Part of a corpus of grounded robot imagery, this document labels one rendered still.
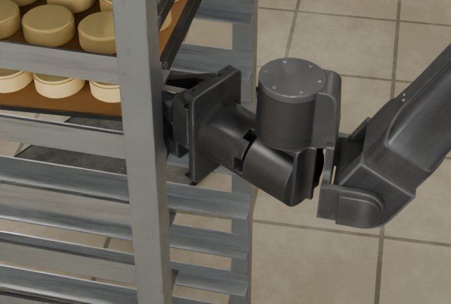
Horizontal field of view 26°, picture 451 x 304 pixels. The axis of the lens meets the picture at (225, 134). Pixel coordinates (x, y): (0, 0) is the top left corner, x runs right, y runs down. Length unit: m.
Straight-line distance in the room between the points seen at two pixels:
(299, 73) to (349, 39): 2.01
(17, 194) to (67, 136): 0.11
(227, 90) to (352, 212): 0.17
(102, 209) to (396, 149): 0.34
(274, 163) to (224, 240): 0.77
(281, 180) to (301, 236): 1.37
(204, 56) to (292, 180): 0.56
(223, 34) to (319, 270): 0.94
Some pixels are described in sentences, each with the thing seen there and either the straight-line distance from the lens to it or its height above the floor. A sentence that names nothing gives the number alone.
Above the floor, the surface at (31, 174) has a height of 0.50.
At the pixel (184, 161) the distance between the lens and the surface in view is 1.49.
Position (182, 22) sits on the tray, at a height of 0.99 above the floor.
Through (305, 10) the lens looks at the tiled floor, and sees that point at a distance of 2.95.
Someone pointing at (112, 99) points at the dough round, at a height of 0.99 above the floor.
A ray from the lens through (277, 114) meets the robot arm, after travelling 0.81.
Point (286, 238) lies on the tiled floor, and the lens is 2.20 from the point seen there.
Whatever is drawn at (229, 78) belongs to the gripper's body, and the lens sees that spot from 0.89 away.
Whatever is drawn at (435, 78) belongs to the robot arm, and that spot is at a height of 1.11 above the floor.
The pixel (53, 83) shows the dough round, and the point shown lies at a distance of 0.97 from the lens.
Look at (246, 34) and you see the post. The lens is 1.34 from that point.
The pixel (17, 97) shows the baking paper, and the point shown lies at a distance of 0.99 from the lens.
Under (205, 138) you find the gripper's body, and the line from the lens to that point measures 0.89.
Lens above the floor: 1.57
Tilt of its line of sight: 39 degrees down
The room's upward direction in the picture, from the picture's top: straight up
